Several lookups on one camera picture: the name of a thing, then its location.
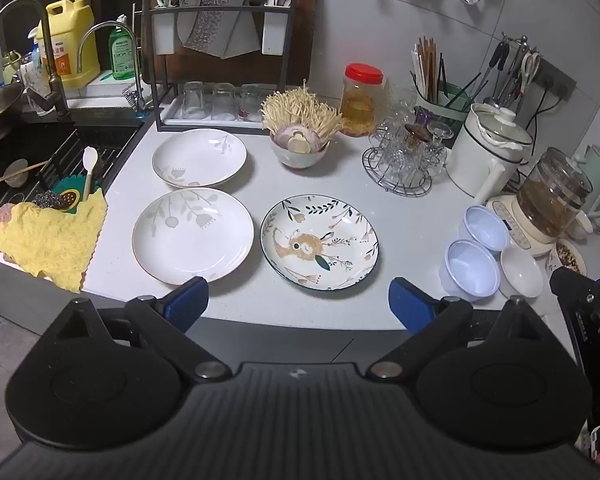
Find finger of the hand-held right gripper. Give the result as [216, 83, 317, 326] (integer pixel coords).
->
[549, 266, 600, 311]

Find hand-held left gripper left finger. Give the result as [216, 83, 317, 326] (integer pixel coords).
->
[55, 276, 231, 381]

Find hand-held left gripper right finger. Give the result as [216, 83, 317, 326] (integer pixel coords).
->
[367, 277, 543, 381]

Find large white floral plate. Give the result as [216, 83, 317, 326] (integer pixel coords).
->
[132, 188, 255, 285]

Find blue plastic bowl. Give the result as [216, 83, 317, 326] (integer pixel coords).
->
[459, 205, 511, 253]
[440, 239, 501, 302]

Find green-rimmed patterned plate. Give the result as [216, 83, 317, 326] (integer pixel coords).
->
[260, 194, 380, 291]

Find small white floral plate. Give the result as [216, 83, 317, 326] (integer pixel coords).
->
[152, 128, 248, 188]

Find patterned bowl of spices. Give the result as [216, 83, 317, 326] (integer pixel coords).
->
[546, 238, 588, 277]

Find small white bowl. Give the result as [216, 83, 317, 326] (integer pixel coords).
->
[500, 247, 544, 299]

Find glass electric health kettle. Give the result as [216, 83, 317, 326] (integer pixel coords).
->
[486, 147, 594, 257]

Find yellow dish cloth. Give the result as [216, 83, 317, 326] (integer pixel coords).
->
[0, 189, 109, 295]

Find white electric cooking pot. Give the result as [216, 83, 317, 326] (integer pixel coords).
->
[446, 103, 535, 202]

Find green sunflower pot holder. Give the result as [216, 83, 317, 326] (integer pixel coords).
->
[49, 175, 104, 214]

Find white silicone spatula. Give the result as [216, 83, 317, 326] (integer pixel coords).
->
[81, 146, 99, 202]

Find grey scouring pad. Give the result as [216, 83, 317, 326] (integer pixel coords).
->
[31, 190, 61, 210]

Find white bowl with vegetables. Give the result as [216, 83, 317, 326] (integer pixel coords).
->
[269, 131, 330, 170]

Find white drip tray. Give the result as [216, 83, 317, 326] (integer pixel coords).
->
[161, 96, 272, 127]

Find sliced purple onion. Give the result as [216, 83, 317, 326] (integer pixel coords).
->
[271, 125, 328, 154]

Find clear drinking glass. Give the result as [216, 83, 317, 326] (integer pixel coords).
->
[211, 82, 237, 118]
[182, 81, 205, 117]
[238, 84, 265, 122]

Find black kitchen sink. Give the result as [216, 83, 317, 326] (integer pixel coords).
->
[0, 117, 147, 217]

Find red-lidded plastic jar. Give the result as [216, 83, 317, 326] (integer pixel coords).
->
[341, 63, 385, 137]

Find metal sink strainer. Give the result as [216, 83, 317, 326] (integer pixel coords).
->
[0, 158, 53, 187]

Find slim chrome faucet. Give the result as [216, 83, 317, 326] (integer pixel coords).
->
[76, 21, 147, 114]

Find black metal dish rack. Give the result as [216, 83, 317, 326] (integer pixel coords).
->
[132, 0, 299, 134]

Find hanging kitchen utensils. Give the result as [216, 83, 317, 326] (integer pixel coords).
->
[481, 33, 543, 107]

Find bundle of chopsticks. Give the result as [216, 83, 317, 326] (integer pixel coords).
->
[411, 36, 482, 107]

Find green dish soap bottle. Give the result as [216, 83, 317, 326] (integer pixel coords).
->
[108, 14, 137, 81]

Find tall dark faucet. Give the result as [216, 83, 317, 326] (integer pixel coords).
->
[0, 0, 72, 122]

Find white cutlery holder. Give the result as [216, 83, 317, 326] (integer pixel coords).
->
[261, 0, 293, 56]
[152, 0, 177, 56]

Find yellow detergent bottle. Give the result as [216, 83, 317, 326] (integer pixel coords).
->
[35, 0, 101, 89]

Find steel cleaver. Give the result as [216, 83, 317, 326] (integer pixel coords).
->
[176, 0, 262, 61]

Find pale green teapot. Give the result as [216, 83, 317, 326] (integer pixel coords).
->
[0, 50, 25, 86]

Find round wire cup rack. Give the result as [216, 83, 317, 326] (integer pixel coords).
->
[362, 127, 448, 197]

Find dark wall power outlet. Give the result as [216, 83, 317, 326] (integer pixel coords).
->
[534, 57, 577, 97]

